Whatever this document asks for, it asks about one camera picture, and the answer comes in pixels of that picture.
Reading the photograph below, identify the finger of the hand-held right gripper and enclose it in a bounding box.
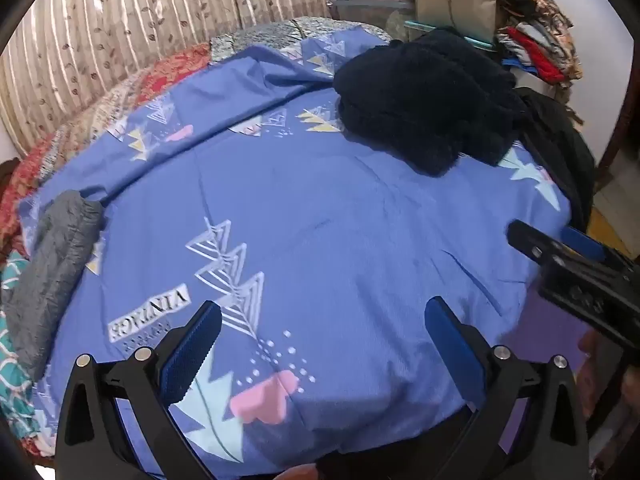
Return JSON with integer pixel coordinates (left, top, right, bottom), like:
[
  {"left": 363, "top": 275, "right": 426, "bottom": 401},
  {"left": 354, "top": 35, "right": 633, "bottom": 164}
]
[
  {"left": 561, "top": 226, "right": 609, "bottom": 262},
  {"left": 507, "top": 219, "right": 568, "bottom": 267}
]

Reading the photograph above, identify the teal metal rail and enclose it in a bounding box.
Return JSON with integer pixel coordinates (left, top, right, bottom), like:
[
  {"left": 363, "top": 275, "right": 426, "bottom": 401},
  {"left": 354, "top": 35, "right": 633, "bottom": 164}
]
[{"left": 404, "top": 20, "right": 497, "bottom": 51}]

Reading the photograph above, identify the person's left hand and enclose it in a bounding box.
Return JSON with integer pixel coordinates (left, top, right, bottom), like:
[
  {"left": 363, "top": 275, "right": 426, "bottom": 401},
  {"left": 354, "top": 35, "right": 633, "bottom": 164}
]
[{"left": 279, "top": 462, "right": 322, "bottom": 480}]

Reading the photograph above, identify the dark wooden furniture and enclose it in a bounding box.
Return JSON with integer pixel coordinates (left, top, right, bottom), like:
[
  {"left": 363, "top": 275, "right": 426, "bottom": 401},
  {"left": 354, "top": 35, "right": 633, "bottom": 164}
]
[{"left": 595, "top": 105, "right": 640, "bottom": 196}]

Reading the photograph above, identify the navy fuzzy garment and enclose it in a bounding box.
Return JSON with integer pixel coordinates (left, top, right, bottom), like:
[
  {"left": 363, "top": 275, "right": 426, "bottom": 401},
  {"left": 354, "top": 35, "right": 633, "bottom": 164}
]
[{"left": 332, "top": 27, "right": 531, "bottom": 177}]

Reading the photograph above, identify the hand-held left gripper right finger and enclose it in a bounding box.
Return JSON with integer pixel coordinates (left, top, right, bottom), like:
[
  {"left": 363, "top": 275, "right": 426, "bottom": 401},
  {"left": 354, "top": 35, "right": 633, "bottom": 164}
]
[{"left": 424, "top": 296, "right": 591, "bottom": 480}]

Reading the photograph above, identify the black jacket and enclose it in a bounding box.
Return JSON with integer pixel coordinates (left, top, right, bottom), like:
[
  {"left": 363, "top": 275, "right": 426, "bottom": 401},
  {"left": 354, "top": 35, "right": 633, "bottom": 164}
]
[{"left": 515, "top": 87, "right": 596, "bottom": 231}]

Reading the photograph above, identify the red floral patchwork quilt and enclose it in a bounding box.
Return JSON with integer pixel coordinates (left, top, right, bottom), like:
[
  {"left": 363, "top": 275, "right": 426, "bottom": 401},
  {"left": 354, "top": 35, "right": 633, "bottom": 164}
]
[{"left": 0, "top": 42, "right": 213, "bottom": 261}]

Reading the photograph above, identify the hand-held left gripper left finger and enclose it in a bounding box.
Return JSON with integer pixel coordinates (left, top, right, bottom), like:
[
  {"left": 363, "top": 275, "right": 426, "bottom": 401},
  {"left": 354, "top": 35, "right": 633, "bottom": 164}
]
[{"left": 54, "top": 300, "right": 223, "bottom": 480}]

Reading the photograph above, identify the grey folded cloth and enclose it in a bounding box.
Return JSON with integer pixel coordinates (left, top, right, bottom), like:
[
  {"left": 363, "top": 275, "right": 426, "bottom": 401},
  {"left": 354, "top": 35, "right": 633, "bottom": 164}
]
[{"left": 2, "top": 190, "right": 106, "bottom": 383}]

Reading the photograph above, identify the teal patterned cloth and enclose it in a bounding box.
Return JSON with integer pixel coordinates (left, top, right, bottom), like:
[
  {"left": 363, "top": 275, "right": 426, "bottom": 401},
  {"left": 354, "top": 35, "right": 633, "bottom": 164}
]
[{"left": 0, "top": 250, "right": 47, "bottom": 443}]

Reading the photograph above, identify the blue printed bed sheet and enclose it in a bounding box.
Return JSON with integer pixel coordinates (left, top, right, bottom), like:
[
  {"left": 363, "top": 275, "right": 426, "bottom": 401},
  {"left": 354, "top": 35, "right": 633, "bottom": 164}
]
[{"left": 20, "top": 27, "right": 576, "bottom": 478}]

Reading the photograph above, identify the beige leaf-patterned curtain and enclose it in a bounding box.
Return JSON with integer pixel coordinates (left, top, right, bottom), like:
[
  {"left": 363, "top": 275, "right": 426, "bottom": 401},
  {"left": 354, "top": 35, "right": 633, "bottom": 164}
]
[{"left": 0, "top": 0, "right": 341, "bottom": 161}]

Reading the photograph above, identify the pile of colourful clothes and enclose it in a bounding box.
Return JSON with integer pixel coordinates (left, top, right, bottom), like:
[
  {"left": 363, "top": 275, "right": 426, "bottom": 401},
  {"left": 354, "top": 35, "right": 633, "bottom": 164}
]
[{"left": 492, "top": 0, "right": 586, "bottom": 86}]

